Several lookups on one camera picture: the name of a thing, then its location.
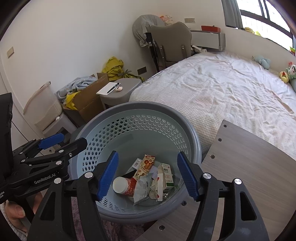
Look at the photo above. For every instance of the light blue blanket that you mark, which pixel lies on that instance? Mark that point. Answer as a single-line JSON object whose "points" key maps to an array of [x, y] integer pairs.
{"points": [[76, 85]]}

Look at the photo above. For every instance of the black pen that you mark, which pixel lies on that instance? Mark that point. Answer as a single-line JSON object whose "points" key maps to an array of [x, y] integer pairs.
{"points": [[114, 87]]}

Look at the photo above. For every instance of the purple cardboard box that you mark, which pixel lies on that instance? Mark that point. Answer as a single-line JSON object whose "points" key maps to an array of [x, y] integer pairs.
{"points": [[136, 165]]}

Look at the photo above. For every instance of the wood grain table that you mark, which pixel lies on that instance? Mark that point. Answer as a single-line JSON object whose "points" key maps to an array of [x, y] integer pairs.
{"points": [[250, 194]]}

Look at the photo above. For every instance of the black wall socket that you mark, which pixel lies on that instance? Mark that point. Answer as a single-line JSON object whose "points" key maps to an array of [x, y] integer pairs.
{"points": [[142, 70]]}

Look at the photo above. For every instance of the grey perforated laundry basket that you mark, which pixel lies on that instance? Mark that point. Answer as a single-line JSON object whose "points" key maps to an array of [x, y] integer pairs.
{"points": [[134, 130]]}

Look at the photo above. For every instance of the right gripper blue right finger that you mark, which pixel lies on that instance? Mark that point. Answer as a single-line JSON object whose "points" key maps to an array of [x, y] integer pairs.
{"points": [[190, 178]]}

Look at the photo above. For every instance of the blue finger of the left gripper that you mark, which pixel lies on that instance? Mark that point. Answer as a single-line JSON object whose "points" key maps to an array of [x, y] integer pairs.
{"points": [[28, 152], [51, 141]]}

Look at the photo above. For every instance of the grey desk chair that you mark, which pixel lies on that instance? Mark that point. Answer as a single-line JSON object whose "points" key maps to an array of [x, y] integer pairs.
{"points": [[169, 44]]}

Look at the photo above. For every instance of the white storage bin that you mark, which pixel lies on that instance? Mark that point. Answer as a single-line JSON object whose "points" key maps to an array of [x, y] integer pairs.
{"points": [[43, 107]]}

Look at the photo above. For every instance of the white paper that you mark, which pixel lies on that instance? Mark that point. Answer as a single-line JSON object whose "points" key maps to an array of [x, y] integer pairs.
{"points": [[153, 193]]}

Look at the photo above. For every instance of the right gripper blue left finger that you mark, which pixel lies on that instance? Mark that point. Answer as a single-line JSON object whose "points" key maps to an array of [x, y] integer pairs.
{"points": [[105, 174]]}

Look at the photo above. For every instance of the grey cloth on chair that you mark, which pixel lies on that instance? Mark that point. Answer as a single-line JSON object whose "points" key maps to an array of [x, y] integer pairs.
{"points": [[142, 26]]}

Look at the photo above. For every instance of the green white plush doll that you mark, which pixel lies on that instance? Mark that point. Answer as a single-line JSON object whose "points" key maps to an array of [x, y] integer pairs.
{"points": [[291, 71]]}

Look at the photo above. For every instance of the left grey curtain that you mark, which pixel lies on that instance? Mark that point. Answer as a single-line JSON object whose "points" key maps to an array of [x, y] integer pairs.
{"points": [[232, 14]]}

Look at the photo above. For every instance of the grey plastic stool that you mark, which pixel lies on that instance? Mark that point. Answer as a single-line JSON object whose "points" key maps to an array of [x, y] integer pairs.
{"points": [[116, 98]]}

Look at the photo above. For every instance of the brown cardboard box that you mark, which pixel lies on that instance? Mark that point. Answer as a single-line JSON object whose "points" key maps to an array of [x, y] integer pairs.
{"points": [[87, 102]]}

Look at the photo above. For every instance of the grey wall desk drawer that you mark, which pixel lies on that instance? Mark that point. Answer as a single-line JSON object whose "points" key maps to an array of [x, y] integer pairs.
{"points": [[209, 40]]}

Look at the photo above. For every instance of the red cream snack packet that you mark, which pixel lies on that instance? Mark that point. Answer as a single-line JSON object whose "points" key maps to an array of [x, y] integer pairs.
{"points": [[145, 166]]}

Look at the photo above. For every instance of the red box on desk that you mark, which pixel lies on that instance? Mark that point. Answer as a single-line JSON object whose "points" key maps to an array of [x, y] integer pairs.
{"points": [[212, 29]]}

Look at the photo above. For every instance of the red white paper cup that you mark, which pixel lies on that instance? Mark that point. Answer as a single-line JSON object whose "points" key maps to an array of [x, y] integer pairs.
{"points": [[124, 186]]}

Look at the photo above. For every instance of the green white milk carton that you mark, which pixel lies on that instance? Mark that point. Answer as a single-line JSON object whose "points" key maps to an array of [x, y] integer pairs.
{"points": [[165, 181]]}

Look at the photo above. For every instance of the bed with white sheet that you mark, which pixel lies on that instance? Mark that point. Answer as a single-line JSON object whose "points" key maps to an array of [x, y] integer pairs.
{"points": [[212, 87]]}

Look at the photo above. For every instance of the blue plush toy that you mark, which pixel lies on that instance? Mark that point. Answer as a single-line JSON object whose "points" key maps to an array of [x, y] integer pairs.
{"points": [[264, 62]]}

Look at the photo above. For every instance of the light blue wipes packet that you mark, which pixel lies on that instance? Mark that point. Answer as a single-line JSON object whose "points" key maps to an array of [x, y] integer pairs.
{"points": [[142, 189]]}

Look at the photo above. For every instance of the person's left hand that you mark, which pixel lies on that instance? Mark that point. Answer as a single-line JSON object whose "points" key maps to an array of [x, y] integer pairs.
{"points": [[15, 212]]}

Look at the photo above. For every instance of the small pink round object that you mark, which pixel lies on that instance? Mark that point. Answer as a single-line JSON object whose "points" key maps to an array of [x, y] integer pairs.
{"points": [[118, 89]]}

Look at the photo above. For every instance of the yellow red plush toy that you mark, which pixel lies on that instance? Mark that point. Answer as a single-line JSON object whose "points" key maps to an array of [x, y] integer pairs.
{"points": [[284, 76]]}

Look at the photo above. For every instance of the white notepad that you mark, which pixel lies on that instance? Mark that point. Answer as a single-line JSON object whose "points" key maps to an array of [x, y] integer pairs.
{"points": [[105, 89]]}

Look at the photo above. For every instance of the yellow plastic bag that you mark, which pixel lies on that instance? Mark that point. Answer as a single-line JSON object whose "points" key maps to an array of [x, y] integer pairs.
{"points": [[69, 100]]}

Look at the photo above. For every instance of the yellow bag on floor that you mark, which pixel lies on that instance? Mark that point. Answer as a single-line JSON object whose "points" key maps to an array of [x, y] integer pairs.
{"points": [[114, 68]]}

